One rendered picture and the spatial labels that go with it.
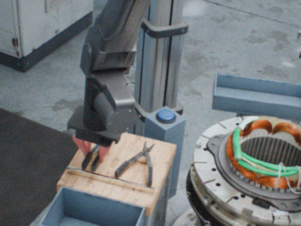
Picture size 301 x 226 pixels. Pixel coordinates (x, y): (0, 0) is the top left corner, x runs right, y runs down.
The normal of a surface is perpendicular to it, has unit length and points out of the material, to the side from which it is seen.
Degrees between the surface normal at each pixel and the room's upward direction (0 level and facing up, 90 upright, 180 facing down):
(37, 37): 90
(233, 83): 90
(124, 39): 113
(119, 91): 11
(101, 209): 90
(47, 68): 0
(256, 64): 0
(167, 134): 90
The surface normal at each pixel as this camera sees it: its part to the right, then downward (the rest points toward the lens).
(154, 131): -0.71, 0.39
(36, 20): 0.90, 0.32
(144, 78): -0.88, 0.23
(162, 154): 0.09, -0.78
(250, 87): -0.10, 0.61
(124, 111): 0.45, 0.64
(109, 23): -0.79, 0.10
